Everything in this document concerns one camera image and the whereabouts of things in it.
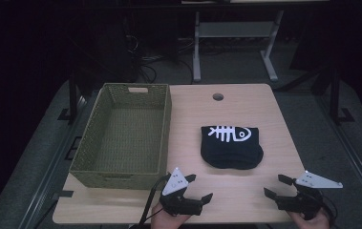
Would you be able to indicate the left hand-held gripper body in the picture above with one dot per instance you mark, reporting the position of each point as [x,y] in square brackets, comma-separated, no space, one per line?
[178,197]

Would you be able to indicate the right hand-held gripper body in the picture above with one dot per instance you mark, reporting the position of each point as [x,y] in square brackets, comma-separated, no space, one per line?
[306,195]

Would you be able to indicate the black fishbone print garment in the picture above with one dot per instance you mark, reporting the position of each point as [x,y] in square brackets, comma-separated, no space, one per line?
[231,147]

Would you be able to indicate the green woven basket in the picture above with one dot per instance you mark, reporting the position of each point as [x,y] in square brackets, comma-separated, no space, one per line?
[127,136]

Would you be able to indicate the person's left hand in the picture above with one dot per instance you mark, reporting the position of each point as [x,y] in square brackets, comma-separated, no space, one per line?
[166,219]

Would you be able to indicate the person's right hand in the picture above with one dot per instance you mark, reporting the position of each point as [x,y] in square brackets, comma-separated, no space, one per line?
[311,221]

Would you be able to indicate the black metal stand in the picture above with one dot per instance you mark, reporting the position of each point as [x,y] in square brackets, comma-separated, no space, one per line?
[72,95]
[336,95]

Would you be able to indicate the grey metal desk frame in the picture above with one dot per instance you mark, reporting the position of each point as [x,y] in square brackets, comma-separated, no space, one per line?
[232,30]

